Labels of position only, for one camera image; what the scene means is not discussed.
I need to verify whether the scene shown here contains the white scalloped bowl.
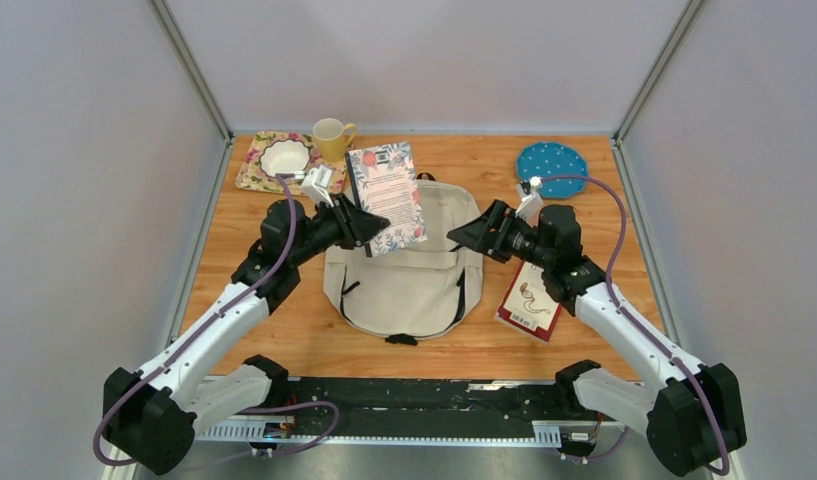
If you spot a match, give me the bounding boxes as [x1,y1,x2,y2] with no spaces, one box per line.
[259,139,310,182]

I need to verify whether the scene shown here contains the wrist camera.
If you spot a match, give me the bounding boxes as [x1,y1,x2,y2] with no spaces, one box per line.
[515,176,543,221]
[300,165,334,207]

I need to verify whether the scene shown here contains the red cover book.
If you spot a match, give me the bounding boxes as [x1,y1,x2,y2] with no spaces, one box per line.
[495,261,562,344]

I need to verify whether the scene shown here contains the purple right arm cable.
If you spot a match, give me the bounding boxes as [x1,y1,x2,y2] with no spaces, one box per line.
[530,174,732,477]

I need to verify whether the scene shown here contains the cream canvas backpack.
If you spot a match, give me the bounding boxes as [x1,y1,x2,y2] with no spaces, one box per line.
[323,173,483,345]

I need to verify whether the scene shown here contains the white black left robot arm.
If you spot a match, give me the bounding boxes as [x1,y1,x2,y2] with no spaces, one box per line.
[92,194,390,475]

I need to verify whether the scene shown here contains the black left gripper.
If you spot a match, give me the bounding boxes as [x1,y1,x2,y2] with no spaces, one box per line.
[289,193,391,268]

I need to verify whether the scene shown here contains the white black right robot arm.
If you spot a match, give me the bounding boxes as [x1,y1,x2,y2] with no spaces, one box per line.
[447,200,747,476]

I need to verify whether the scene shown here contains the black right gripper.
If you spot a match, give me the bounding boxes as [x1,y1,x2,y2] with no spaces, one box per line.
[446,200,553,271]

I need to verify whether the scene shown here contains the blue polka dot plate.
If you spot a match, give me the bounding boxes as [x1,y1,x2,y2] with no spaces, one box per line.
[515,141,589,199]

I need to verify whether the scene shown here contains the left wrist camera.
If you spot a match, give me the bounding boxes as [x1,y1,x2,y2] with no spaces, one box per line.
[300,165,334,207]

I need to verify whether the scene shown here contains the floral cover notebook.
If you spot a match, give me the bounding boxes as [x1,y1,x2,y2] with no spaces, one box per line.
[345,141,427,257]

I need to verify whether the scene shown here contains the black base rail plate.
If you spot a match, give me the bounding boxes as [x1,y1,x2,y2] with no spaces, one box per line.
[248,376,621,442]

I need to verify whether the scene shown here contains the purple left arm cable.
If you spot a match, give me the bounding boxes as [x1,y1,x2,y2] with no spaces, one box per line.
[92,173,341,468]

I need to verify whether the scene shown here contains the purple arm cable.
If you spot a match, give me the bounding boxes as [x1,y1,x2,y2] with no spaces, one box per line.
[92,173,341,468]
[530,174,732,477]

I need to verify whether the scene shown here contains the yellow ceramic mug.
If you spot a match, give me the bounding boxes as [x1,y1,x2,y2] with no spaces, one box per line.
[312,118,358,163]

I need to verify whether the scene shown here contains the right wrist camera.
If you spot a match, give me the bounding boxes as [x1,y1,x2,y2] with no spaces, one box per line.
[515,176,543,221]

